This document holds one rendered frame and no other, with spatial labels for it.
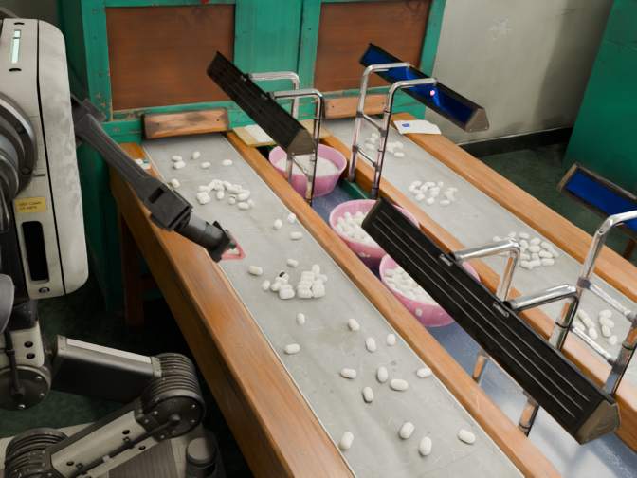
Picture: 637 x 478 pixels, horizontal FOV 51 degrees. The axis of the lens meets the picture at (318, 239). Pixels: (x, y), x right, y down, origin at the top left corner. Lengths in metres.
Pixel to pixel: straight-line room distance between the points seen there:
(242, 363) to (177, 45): 1.23
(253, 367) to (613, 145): 3.26
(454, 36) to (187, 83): 1.97
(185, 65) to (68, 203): 1.45
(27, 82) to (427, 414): 0.98
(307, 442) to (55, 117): 0.75
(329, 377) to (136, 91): 1.27
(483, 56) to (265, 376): 3.06
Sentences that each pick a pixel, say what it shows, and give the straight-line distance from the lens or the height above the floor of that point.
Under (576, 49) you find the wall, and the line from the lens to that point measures 4.74.
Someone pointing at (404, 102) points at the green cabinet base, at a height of 0.80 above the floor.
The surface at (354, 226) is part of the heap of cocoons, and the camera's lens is 1.99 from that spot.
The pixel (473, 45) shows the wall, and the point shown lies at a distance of 4.08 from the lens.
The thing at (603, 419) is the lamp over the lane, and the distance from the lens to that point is 1.05.
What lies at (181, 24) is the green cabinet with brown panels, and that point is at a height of 1.15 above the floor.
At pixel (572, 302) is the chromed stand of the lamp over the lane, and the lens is 1.25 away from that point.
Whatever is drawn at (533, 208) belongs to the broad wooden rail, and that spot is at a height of 0.76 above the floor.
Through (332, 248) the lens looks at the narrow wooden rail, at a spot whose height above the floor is 0.76.
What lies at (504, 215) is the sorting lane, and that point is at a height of 0.74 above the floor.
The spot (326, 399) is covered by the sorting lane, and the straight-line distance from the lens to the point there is 1.43.
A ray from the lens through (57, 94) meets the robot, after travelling 0.91.
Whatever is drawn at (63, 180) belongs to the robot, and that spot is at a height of 1.32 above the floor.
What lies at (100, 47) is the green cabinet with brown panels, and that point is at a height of 1.09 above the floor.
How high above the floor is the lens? 1.76
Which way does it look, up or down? 32 degrees down
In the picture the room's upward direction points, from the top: 7 degrees clockwise
